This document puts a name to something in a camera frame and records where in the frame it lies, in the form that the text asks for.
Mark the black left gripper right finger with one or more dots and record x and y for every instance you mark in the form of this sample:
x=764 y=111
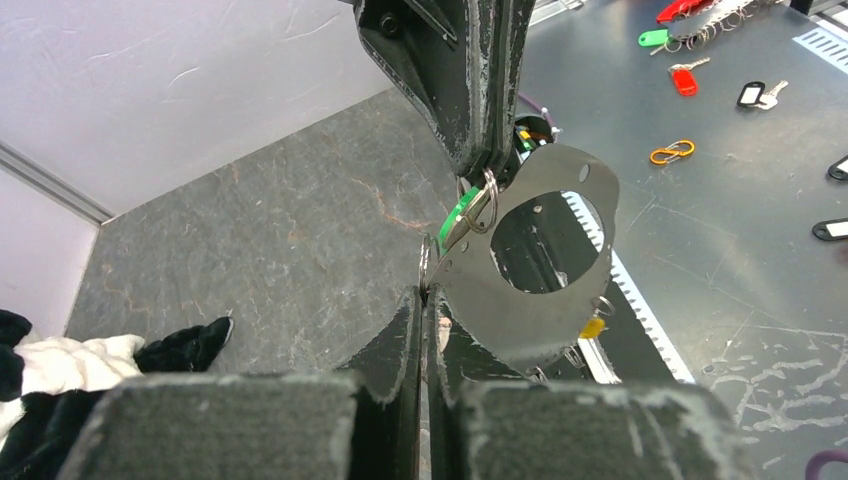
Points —
x=454 y=358

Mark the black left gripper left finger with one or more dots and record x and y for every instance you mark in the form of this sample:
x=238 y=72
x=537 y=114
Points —
x=385 y=441

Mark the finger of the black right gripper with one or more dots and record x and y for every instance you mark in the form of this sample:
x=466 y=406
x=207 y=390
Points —
x=510 y=26
x=440 y=55

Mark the green key tag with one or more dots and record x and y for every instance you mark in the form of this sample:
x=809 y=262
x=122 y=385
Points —
x=454 y=217
x=653 y=38

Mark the yellow key tag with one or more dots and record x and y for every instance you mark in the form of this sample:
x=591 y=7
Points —
x=593 y=328

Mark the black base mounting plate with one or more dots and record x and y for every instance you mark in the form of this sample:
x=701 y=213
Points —
x=552 y=240

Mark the red key tag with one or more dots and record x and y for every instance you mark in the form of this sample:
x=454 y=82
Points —
x=683 y=79

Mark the orange carabiner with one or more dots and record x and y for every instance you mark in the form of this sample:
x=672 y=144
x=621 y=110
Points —
x=673 y=152

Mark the black key fob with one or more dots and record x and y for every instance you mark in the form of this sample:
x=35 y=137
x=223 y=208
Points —
x=831 y=230
x=838 y=171
x=751 y=95

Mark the black white checkered pillow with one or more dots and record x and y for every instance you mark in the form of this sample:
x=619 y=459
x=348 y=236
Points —
x=49 y=386

